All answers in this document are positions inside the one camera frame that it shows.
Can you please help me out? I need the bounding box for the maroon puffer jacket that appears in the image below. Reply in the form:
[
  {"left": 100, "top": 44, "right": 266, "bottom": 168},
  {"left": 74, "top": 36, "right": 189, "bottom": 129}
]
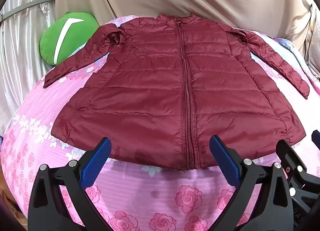
[{"left": 44, "top": 15, "right": 310, "bottom": 170}]

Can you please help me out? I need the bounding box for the white satin curtain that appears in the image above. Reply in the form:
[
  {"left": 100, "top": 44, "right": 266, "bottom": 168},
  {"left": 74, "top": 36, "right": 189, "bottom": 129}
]
[{"left": 1, "top": 0, "right": 55, "bottom": 132}]

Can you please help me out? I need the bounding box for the green plush pillow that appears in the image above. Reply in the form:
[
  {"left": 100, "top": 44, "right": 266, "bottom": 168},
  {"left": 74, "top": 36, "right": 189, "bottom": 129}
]
[{"left": 39, "top": 12, "right": 99, "bottom": 66}]

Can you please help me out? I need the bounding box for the grey metal rail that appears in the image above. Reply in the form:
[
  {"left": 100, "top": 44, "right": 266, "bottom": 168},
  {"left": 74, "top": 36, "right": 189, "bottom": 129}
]
[{"left": 1, "top": 0, "right": 54, "bottom": 22}]

